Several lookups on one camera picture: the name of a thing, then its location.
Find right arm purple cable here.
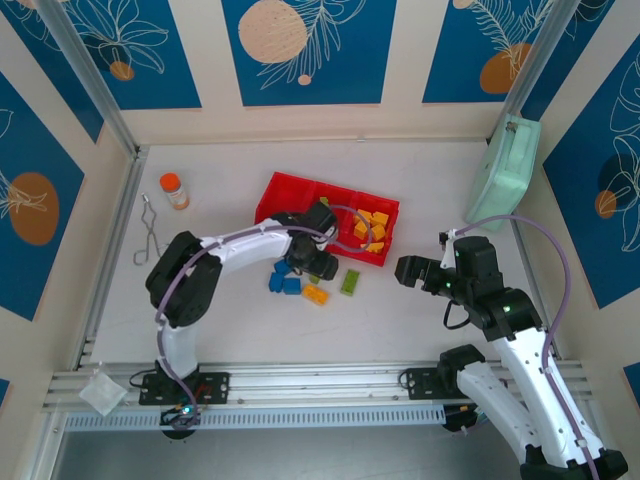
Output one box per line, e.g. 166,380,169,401
452,214,601,480

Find metal wire tongs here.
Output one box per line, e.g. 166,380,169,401
132,193,174,265

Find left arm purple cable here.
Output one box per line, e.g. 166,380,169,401
154,203,375,426

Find white folded cloth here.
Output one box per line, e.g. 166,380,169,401
78,369,129,417

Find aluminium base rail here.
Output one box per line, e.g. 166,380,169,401
42,360,601,409

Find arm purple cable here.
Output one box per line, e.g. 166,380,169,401
452,214,601,480
154,203,375,426

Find aluminium side rail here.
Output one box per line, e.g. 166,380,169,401
509,219,564,361
74,147,149,369

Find mint green zip case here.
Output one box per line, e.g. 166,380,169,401
463,113,543,232

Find aluminium frame post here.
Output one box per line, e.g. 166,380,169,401
37,0,139,156
487,0,576,144

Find orange capped spice bottle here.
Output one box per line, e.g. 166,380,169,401
159,172,191,211

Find yellow rectangular lego brick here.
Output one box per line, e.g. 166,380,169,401
301,283,331,307

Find thin black cable loop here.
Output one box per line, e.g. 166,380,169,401
443,299,474,331

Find circuit board with green light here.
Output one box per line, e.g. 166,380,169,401
158,403,202,432

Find grey slotted cable duct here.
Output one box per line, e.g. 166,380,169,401
63,405,446,432

